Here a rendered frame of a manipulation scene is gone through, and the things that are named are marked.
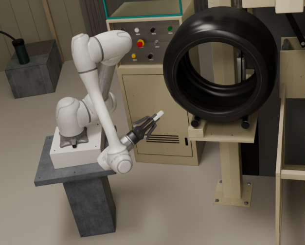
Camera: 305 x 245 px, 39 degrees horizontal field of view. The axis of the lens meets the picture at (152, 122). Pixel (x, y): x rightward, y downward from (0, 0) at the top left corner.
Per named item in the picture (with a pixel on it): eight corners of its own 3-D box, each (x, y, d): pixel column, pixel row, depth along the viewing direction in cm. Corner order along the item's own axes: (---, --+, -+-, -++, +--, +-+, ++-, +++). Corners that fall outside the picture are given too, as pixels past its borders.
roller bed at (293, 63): (280, 82, 268) (281, 37, 252) (305, 82, 263) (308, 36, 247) (279, 98, 252) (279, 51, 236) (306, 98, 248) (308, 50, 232)
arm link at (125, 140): (125, 151, 238) (133, 144, 239) (129, 154, 230) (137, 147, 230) (115, 139, 235) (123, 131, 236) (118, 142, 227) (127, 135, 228)
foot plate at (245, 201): (218, 180, 335) (217, 178, 334) (253, 182, 327) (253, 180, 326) (212, 204, 314) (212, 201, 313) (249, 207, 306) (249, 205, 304)
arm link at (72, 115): (55, 129, 275) (47, 99, 263) (80, 119, 283) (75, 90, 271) (65, 140, 263) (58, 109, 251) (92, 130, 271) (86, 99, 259)
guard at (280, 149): (281, 167, 291) (282, 75, 254) (284, 167, 291) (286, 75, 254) (275, 278, 220) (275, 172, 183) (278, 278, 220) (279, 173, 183)
